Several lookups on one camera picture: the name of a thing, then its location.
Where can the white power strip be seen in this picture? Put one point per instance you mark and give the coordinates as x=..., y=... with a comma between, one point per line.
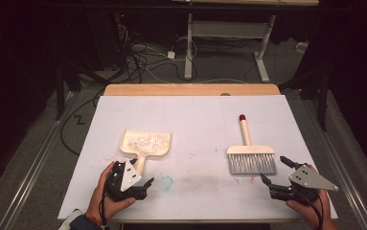
x=302, y=47

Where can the cream plastic dustpan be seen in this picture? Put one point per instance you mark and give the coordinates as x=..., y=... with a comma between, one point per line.
x=146, y=143

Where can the person's left hand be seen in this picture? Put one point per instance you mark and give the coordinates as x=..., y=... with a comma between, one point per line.
x=98, y=201

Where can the person's right hand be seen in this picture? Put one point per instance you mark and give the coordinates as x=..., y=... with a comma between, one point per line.
x=305, y=212

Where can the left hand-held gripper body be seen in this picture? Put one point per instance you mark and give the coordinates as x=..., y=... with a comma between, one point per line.
x=128, y=179

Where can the grey round table grommet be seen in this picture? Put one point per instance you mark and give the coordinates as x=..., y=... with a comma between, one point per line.
x=225, y=94

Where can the white-legged desk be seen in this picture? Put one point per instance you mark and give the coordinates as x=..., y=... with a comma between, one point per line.
x=229, y=29

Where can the white power adapter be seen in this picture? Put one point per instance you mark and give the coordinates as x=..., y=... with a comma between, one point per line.
x=171, y=55

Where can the pile of white paper scraps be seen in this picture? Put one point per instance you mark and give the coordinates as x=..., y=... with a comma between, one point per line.
x=146, y=141

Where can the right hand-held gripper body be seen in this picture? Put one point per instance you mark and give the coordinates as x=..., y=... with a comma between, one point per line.
x=309, y=180

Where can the dark equipment box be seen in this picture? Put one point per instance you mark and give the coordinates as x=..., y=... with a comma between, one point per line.
x=107, y=41

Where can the metal floor rail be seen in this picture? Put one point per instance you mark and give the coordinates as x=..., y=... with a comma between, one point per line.
x=340, y=172
x=32, y=172

